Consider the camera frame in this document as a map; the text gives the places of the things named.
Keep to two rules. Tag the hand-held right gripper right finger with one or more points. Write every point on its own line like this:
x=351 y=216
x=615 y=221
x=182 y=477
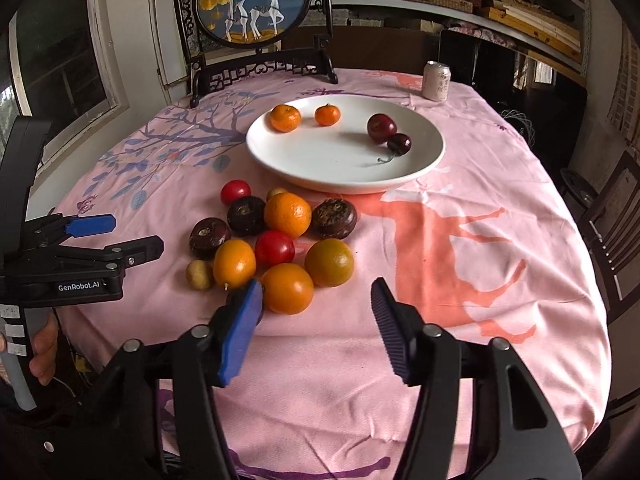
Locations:
x=395 y=332

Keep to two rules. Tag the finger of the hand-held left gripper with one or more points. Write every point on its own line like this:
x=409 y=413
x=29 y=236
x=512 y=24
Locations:
x=145 y=249
x=92 y=225

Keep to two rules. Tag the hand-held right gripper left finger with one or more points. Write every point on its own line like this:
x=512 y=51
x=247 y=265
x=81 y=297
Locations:
x=240 y=332

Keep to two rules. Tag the small tan longan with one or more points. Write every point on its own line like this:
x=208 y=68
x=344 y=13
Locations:
x=199 y=275
x=276 y=193

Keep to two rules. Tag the dark brown water chestnut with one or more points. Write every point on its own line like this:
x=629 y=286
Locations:
x=246 y=216
x=209 y=237
x=334 y=218

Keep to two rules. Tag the red cherry tomato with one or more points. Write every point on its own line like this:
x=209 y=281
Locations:
x=235 y=191
x=274 y=249

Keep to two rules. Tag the greenish orange mandarin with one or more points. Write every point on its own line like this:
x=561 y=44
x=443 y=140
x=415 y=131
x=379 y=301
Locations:
x=329 y=262

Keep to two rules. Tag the white round plate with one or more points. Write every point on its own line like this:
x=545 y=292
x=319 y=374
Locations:
x=325 y=155

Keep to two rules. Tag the person's left hand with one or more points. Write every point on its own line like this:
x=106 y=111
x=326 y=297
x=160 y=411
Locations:
x=44 y=352

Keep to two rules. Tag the pink printed tablecloth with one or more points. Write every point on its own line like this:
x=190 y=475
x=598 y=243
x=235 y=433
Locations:
x=500 y=285

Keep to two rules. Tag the white framed window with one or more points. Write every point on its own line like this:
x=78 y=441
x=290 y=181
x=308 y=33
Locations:
x=55 y=60

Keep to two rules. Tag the dark red plum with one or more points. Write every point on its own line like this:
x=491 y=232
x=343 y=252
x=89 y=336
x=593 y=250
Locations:
x=399 y=144
x=381 y=127

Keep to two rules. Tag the large orange mandarin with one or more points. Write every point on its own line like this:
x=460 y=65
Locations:
x=285 y=118

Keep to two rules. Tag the small orange mandarin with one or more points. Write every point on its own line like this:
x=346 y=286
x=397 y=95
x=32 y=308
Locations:
x=327 y=114

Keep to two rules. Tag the dark round plate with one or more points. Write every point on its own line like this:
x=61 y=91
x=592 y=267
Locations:
x=575 y=185

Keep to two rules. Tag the dark wooden slatted chair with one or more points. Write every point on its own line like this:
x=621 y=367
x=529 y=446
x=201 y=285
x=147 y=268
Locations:
x=612 y=240

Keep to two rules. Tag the pale drink can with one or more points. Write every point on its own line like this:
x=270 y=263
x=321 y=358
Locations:
x=436 y=81

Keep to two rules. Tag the round deer painting table screen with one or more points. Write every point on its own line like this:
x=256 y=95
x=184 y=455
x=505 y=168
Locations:
x=250 y=0

